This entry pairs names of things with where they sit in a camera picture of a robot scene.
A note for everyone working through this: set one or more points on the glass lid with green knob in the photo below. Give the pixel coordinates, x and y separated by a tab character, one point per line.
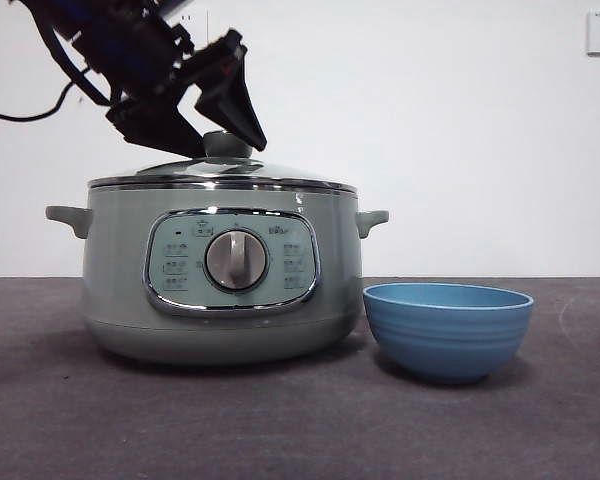
225	145

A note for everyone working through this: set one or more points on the blue ribbed bowl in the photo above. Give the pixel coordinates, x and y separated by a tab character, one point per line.
450	340

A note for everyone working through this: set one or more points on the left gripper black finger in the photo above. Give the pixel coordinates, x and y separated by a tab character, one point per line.
155	127
235	110

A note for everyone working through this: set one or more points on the pale green electric steamer pot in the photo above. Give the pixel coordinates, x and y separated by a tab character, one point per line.
120	250

